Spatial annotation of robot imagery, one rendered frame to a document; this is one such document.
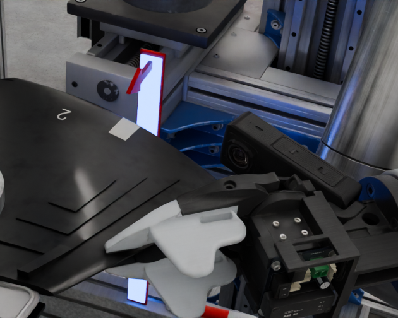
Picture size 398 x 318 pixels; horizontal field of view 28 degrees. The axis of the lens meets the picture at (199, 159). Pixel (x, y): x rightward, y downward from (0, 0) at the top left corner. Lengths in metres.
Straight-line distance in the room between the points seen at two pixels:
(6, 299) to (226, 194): 0.16
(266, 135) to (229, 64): 0.66
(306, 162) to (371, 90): 0.12
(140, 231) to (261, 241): 0.08
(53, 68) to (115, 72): 2.03
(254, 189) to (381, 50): 0.20
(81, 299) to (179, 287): 0.43
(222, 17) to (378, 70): 0.54
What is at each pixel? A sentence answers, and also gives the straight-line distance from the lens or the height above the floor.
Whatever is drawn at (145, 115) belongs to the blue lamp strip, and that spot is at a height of 1.12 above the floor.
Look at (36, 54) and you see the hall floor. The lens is 3.23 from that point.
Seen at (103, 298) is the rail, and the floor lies 0.86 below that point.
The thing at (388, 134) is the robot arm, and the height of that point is 1.19.
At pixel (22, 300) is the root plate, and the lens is 0.49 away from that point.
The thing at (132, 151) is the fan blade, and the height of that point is 1.17.
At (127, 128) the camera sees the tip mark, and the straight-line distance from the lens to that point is 0.67.
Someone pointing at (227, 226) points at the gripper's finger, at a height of 1.20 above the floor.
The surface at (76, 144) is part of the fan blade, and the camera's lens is 0.63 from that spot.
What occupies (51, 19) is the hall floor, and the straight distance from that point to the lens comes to 3.50.
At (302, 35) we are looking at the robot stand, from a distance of 1.26.
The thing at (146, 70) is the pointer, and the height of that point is 1.18.
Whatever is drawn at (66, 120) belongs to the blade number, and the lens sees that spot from 0.65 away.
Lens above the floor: 1.54
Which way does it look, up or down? 35 degrees down
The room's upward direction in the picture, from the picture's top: 6 degrees clockwise
